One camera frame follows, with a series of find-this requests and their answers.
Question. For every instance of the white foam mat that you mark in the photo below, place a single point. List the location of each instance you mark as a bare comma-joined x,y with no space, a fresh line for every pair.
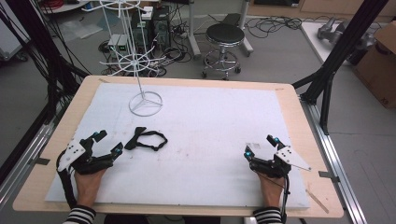
193,137

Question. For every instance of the black round stool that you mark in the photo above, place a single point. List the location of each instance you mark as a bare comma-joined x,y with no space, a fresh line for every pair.
224,46

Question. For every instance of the black computer tower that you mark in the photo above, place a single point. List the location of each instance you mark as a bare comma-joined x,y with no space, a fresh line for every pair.
161,29

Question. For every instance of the small white device box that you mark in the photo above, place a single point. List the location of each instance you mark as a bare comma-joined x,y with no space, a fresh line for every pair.
119,45

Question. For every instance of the wooden table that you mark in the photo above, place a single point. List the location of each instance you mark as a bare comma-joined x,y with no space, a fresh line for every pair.
299,124

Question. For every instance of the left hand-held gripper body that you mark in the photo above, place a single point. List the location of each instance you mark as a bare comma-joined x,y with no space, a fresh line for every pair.
72,153

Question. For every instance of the black bow hair band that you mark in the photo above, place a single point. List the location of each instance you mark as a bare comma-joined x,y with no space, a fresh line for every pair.
146,141

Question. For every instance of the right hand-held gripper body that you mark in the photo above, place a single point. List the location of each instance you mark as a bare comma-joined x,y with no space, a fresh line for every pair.
284,159

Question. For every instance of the person's right hand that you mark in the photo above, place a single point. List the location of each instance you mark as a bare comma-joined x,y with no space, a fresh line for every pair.
271,190

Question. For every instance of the thin wooden stick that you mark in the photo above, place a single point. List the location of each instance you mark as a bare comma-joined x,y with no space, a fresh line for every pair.
317,201

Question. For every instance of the aluminium side rail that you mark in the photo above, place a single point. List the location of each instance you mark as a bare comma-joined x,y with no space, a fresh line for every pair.
336,161
21,161

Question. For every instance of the person's left hand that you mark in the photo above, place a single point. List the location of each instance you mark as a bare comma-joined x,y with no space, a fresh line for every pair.
87,185

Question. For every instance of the black metal frame stand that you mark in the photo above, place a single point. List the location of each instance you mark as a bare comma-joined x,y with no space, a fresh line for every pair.
40,53
339,59

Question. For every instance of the brown cardboard box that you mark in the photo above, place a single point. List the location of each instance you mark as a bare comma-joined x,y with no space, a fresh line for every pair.
377,63

